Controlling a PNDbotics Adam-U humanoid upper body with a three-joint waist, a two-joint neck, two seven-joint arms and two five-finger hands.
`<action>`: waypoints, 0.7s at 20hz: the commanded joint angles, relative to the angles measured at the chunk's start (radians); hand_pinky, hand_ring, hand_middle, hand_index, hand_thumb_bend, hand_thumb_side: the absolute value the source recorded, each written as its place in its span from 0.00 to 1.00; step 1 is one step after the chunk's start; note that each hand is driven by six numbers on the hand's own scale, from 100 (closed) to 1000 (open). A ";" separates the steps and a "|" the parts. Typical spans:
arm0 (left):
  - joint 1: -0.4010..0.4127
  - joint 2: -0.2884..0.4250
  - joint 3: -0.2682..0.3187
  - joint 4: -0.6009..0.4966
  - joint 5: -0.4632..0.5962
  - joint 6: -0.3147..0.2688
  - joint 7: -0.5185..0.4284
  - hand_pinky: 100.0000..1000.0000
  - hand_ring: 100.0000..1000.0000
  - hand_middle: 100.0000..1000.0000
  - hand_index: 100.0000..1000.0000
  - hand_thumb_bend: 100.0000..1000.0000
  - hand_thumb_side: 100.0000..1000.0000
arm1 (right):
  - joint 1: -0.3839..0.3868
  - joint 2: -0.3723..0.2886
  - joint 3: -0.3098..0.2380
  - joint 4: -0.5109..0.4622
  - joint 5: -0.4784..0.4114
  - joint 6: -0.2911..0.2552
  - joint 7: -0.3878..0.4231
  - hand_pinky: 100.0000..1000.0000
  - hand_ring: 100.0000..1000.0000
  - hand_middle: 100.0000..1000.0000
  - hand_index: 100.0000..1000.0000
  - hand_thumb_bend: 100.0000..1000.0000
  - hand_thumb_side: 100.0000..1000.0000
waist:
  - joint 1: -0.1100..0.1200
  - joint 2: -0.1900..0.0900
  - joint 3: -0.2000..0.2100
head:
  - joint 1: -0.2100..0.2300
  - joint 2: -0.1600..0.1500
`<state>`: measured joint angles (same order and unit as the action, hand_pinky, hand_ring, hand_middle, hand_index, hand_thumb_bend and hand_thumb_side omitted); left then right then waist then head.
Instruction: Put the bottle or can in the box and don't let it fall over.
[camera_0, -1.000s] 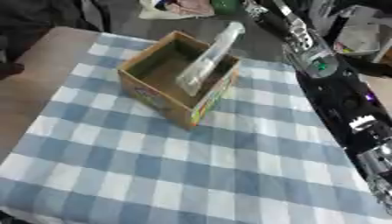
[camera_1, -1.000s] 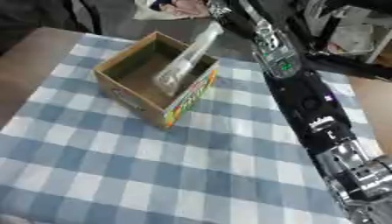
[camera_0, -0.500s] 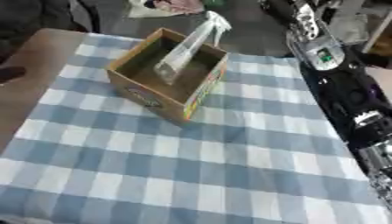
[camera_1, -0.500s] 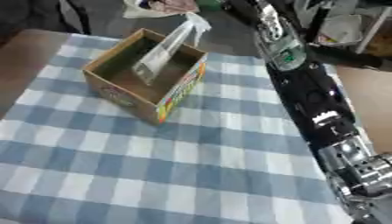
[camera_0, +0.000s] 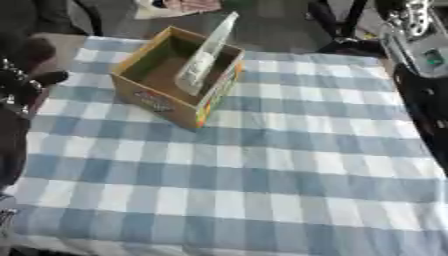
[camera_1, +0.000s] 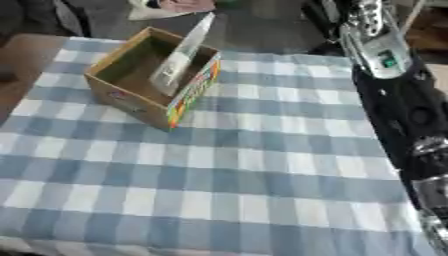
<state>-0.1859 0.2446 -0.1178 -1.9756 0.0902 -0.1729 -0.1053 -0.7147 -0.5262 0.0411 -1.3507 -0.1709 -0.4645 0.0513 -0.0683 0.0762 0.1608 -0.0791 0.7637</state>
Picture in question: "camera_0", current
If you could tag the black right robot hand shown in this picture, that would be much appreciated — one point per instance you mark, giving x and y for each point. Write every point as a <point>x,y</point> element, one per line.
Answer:
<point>424,110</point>

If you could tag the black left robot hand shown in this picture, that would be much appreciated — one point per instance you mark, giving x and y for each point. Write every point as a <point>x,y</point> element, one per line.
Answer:
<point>23,85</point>

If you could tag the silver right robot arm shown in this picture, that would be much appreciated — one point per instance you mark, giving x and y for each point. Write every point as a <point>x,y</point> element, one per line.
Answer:
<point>421,40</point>

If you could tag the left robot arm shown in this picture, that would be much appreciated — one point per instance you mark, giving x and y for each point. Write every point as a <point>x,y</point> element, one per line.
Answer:
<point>10,146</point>

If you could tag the tan cardboard box green inside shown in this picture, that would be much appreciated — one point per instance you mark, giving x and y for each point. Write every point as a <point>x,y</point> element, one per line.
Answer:
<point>175,100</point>

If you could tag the clear plastic bottle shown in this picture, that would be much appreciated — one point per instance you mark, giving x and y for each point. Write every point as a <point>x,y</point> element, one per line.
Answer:
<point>201,63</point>

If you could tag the black tripod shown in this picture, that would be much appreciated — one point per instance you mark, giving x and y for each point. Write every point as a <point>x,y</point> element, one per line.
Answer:
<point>344,36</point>

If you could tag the white bag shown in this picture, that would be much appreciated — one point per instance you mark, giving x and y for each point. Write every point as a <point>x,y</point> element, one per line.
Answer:
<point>175,7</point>

